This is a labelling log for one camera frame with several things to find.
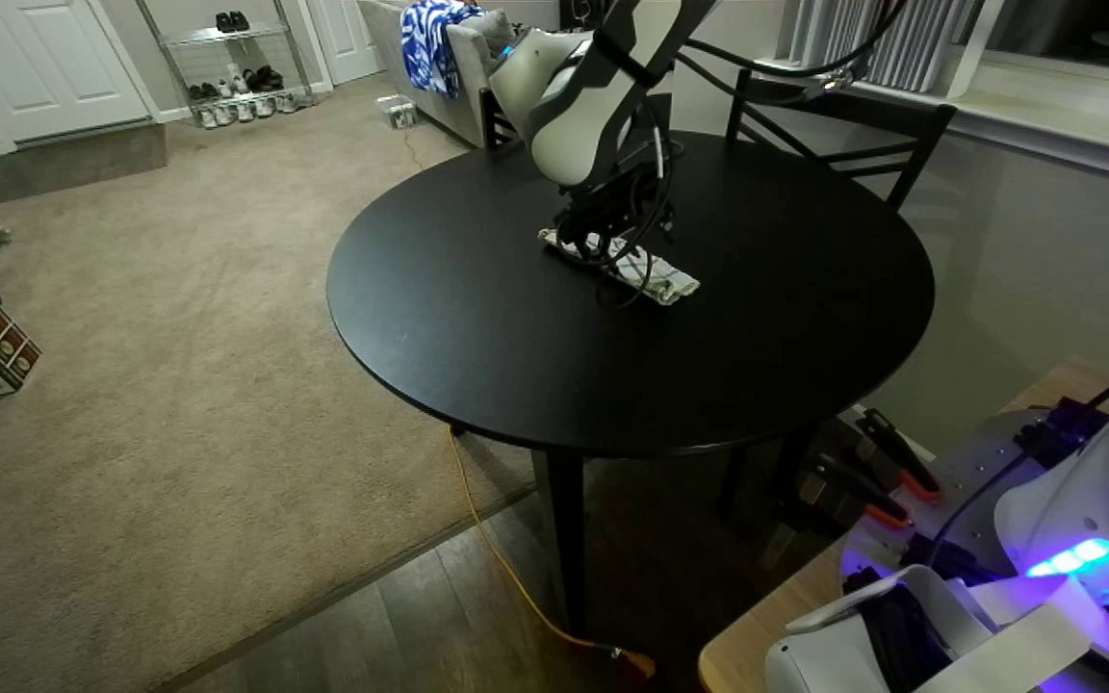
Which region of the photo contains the black wooden chair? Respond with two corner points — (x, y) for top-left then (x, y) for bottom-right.
(473, 79), (546, 153)
(719, 65), (957, 210)

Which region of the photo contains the white plastic container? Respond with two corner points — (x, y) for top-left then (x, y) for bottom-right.
(762, 559), (1096, 693)

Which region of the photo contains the gray sofa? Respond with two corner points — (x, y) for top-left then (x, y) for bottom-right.
(358, 0), (546, 151)

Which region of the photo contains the black orange bar clamp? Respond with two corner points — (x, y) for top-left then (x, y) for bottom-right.
(834, 400), (952, 502)
(794, 446), (915, 531)

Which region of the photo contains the white single door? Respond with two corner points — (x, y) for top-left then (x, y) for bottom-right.
(301, 0), (386, 90)

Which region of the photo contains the metal shoe rack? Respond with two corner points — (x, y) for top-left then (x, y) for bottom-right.
(142, 0), (315, 132)

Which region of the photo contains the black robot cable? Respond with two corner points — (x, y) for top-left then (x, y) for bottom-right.
(681, 0), (1109, 576)

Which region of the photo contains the gray door mat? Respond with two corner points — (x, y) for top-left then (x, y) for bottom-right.
(0, 115), (174, 206)

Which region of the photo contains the wooden robot mounting table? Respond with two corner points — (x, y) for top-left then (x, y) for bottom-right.
(693, 363), (1109, 693)

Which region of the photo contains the blue white patterned blanket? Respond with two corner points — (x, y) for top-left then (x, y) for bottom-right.
(395, 0), (481, 101)

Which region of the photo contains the round black dining table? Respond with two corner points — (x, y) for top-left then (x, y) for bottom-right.
(323, 128), (940, 635)

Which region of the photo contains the white slatted shutter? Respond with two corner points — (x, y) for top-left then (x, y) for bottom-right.
(782, 0), (1008, 103)

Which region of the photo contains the white double door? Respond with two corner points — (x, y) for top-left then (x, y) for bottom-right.
(0, 0), (155, 146)

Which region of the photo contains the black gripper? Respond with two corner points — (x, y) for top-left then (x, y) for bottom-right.
(556, 128), (681, 298)

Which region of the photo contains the plaid checked dish towel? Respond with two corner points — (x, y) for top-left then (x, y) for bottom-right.
(536, 223), (705, 312)

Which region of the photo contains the orange extension cable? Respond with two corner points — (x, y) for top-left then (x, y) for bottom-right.
(445, 431), (663, 681)

